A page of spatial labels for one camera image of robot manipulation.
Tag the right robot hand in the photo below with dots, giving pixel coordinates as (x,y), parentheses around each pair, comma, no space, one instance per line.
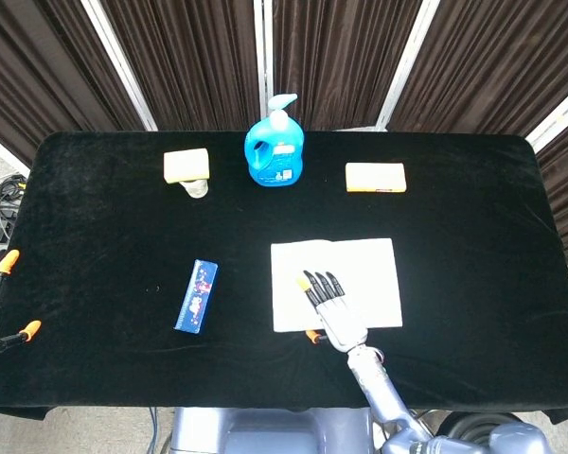
(338,321)

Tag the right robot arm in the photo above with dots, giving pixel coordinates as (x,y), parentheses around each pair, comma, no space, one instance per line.
(383,392)

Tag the black round robot base part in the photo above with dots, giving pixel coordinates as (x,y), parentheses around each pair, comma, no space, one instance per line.
(473,423)

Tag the long blue printed box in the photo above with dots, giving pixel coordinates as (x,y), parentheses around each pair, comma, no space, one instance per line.
(196,295)

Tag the flat yellow box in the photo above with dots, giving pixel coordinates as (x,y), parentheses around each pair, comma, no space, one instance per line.
(375,176)

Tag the black velvet tablecloth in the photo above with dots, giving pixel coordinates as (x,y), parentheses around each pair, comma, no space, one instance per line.
(123,227)

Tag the blue detergent bottle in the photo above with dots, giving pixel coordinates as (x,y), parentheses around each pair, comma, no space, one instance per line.
(274,161)

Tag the yellow green sponge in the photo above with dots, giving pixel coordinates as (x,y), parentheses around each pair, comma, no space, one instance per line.
(185,164)

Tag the white frame post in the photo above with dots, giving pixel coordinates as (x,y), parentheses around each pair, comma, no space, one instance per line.
(263,61)
(407,66)
(556,120)
(118,66)

